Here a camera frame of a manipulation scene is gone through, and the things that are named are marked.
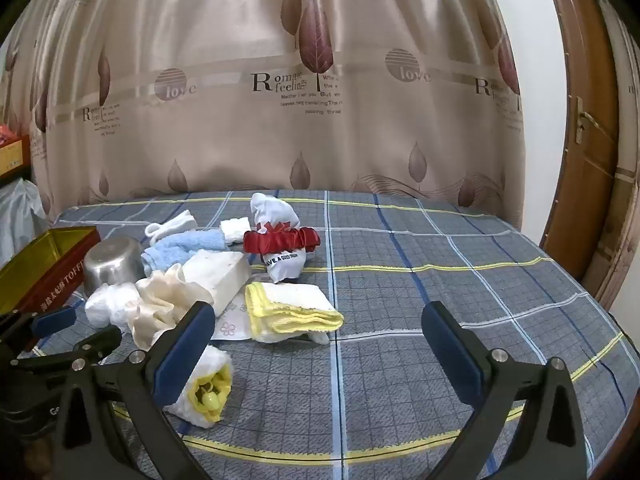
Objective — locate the white crumpled plastic bag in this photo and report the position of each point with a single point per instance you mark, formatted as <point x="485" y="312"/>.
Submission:
<point x="107" y="305"/>

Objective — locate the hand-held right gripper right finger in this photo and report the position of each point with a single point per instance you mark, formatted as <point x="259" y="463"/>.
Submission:
<point x="452" y="347"/>

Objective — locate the red tin box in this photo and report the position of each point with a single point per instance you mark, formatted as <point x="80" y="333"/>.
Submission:
<point x="45" y="290"/>

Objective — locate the light blue towel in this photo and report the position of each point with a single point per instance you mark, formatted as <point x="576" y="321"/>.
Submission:
<point x="175" y="250"/>

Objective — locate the yellow plastic item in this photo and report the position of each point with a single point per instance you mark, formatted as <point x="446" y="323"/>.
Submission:
<point x="210" y="400"/>

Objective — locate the cream cloth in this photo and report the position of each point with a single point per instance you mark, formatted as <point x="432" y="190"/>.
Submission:
<point x="157" y="305"/>

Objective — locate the white rolled sock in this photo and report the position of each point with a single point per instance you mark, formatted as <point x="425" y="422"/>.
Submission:
<point x="172" y="225"/>

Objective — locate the white cloth with yellow trim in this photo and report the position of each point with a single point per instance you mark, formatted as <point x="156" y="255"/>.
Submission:
<point x="290" y="310"/>

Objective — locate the small white folded sock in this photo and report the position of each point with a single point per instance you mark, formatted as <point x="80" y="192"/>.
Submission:
<point x="235" y="230"/>

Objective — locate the grey plaid bedsheet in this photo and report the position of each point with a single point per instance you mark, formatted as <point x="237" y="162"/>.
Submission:
<point x="450" y="270"/>

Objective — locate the white sponge block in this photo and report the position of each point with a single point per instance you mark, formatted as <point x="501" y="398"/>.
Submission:
<point x="215" y="275"/>

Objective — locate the orange cardboard box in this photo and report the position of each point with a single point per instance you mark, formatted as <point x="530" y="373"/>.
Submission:
<point x="11" y="152"/>

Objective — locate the floral printed paper sheet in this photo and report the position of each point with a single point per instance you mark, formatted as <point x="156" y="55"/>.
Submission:
<point x="232" y="327"/>

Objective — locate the steel bowl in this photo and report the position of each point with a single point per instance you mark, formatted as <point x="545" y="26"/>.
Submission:
<point x="112" y="265"/>

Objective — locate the red scrunchie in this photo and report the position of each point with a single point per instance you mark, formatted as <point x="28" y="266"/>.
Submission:
<point x="300" y="240"/>

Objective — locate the translucent plastic bag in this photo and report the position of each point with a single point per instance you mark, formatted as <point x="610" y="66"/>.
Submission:
<point x="20" y="215"/>

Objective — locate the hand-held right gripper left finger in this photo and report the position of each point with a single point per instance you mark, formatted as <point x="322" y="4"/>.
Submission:
<point x="182" y="355"/>

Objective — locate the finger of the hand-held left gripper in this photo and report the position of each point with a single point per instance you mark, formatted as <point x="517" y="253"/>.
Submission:
<point x="52" y="321"/>
<point x="95" y="342"/>

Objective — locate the white printed sock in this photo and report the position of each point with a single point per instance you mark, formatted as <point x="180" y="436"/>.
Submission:
<point x="272" y="212"/>

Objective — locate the white rolled towel yellow core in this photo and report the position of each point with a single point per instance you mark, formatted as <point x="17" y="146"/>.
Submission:
<point x="212" y="360"/>

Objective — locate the brown wooden door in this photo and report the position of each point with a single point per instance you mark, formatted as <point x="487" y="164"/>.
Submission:
<point x="580" y="200"/>

